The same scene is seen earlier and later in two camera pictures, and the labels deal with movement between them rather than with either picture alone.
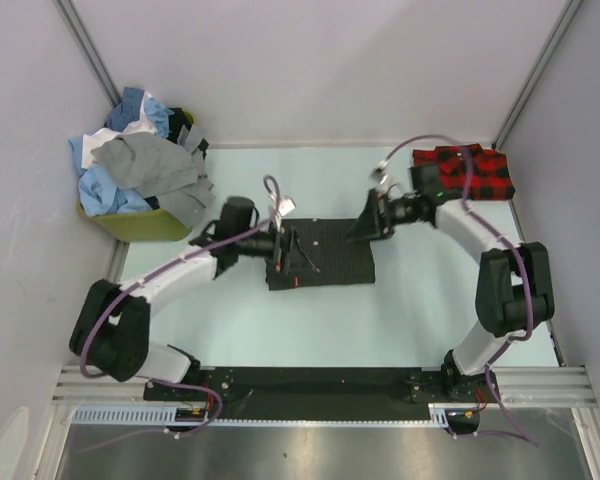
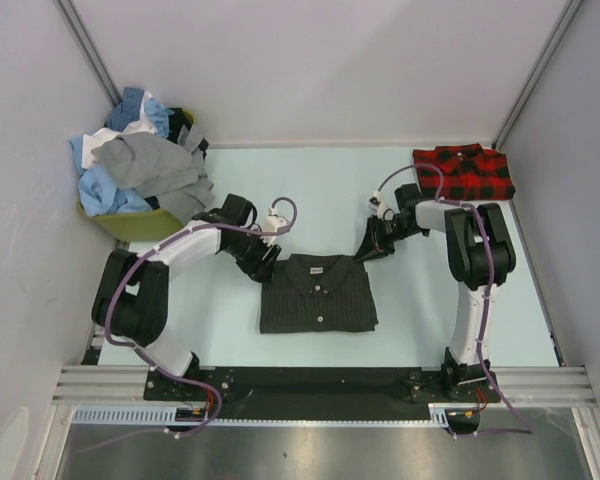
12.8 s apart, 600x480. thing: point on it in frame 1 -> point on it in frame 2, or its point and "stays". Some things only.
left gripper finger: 299,247 -> 263,270
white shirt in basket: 144,124 stays
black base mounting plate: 326,395 stays
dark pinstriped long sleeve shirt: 321,255 -> 318,293
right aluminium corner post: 533,79 stays
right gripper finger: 370,224 -> 371,248
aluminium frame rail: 524,385 stays
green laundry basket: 152,225 stays
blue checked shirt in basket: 128,111 stays
